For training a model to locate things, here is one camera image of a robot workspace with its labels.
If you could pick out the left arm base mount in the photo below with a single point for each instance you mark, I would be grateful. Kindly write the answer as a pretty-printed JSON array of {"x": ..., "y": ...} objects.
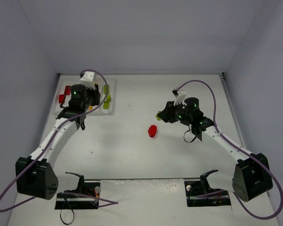
[{"x": 81, "y": 197}]

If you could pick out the green curved lego brick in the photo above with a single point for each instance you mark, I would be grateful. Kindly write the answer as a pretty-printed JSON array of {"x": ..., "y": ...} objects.
[{"x": 106, "y": 105}]

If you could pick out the green long lego brick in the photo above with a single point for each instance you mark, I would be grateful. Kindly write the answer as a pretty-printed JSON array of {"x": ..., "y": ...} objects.
[{"x": 106, "y": 89}]

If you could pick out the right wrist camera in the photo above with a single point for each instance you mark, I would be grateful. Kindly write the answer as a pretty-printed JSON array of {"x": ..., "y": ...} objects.
[{"x": 180, "y": 96}]

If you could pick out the green sloped lego brick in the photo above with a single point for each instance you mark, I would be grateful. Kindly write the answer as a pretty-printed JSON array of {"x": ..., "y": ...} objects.
[{"x": 157, "y": 116}]

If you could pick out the red rounded lego brick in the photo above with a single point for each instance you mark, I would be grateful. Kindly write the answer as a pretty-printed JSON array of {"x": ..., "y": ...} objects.
[{"x": 152, "y": 131}]

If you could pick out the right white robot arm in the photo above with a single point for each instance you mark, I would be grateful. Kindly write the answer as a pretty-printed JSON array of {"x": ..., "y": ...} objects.
[{"x": 249, "y": 177}]

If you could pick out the white divided sorting tray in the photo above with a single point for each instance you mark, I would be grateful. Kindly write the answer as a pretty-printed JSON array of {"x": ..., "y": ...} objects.
[{"x": 68, "y": 80}]

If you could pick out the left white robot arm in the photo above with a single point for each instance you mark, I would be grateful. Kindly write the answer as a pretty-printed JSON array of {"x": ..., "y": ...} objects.
[{"x": 35, "y": 173}]

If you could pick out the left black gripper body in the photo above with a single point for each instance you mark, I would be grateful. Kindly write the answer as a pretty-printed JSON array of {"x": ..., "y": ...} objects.
[{"x": 95, "y": 94}]

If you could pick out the red long lego brick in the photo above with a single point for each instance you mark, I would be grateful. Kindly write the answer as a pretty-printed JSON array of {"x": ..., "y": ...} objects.
[{"x": 67, "y": 90}]

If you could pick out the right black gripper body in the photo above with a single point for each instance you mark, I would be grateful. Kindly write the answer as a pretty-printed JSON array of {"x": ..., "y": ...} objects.
[{"x": 169, "y": 111}]

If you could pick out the green square lego brick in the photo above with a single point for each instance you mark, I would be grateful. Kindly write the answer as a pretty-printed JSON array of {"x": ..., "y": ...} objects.
[{"x": 108, "y": 99}]

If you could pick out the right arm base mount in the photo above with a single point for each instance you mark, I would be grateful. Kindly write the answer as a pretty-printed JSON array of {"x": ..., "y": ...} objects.
[{"x": 199, "y": 194}]

